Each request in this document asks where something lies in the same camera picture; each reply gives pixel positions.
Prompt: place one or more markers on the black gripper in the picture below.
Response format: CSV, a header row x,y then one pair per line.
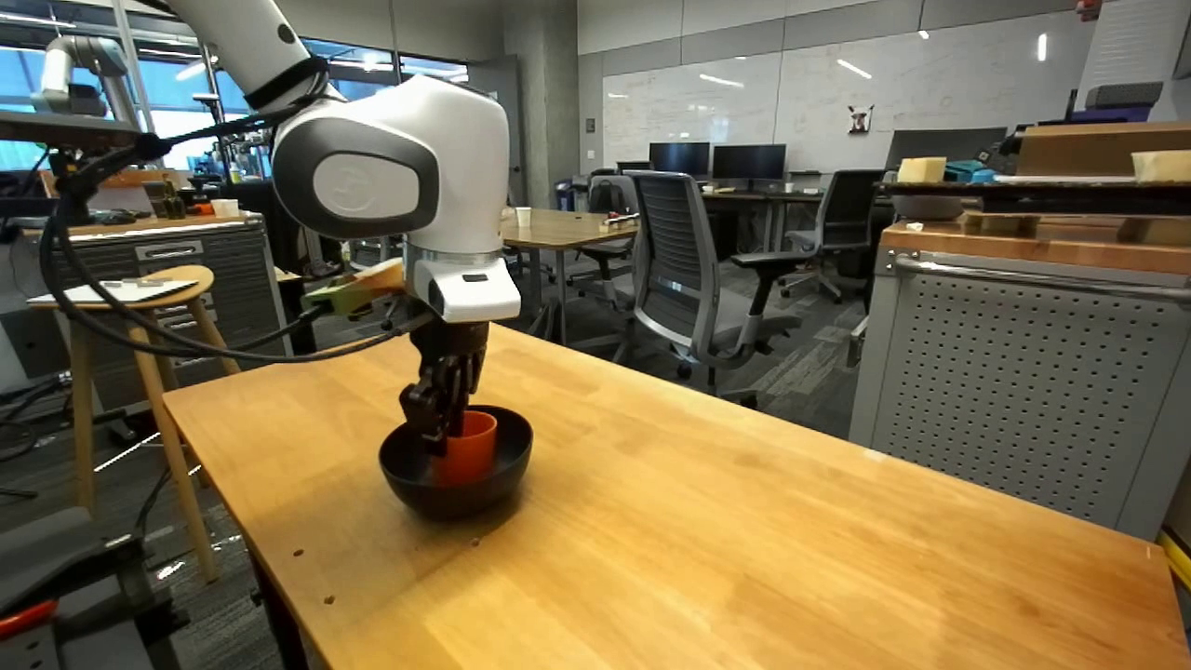
x,y
449,375

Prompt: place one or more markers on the orange plastic cup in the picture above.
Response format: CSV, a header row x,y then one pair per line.
x,y
472,448

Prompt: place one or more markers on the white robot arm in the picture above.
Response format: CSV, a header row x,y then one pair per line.
x,y
423,162

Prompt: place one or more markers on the black bowl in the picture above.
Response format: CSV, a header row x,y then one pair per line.
x,y
408,465

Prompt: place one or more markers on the round wooden background table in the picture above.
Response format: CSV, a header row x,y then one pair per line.
x,y
546,234

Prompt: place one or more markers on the grey mesh office chair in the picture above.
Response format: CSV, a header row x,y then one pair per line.
x,y
678,281

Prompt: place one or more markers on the grey drawer cabinet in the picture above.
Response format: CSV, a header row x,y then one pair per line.
x,y
243,294

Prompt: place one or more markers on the black computer monitor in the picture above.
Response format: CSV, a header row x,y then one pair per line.
x,y
692,159
750,162

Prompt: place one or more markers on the dark office chair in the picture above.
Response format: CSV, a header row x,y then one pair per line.
x,y
838,223

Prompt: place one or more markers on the grey perforated cabinet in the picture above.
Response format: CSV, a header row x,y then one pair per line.
x,y
1035,366

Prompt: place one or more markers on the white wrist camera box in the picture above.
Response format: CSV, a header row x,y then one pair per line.
x,y
463,288

